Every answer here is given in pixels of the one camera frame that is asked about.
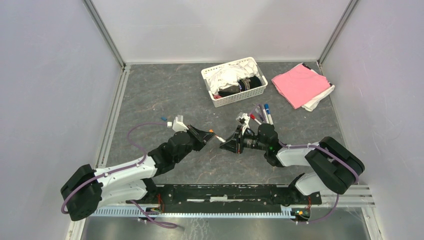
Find pink folded cloth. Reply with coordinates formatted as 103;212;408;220
271;63;332;110

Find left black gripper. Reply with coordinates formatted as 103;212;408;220
174;124;215;164

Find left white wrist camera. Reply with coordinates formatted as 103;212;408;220
167;114;189;132

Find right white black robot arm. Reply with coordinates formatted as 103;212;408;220
219;123;365;204

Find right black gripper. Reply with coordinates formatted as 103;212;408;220
219;125;268;155

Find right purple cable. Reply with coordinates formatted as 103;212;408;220
248;105;360;224

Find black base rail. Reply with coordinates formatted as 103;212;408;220
136;184;323;214

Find white plastic basket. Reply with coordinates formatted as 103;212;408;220
200;57;268;108

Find white pen blue ends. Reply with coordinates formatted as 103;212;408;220
263;104;274;125

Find white cloth in basket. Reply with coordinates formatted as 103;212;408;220
204;61;259;95

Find purple cable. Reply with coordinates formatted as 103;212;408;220
248;105;360;224
60;123;170;215

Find white cloth under pink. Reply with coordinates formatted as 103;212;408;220
299;62;335;112

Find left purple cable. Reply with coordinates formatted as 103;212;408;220
60;123;170;215

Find black cloth in basket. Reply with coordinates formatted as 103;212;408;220
218;76;263;98

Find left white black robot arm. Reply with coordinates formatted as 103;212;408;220
60;125;215;222

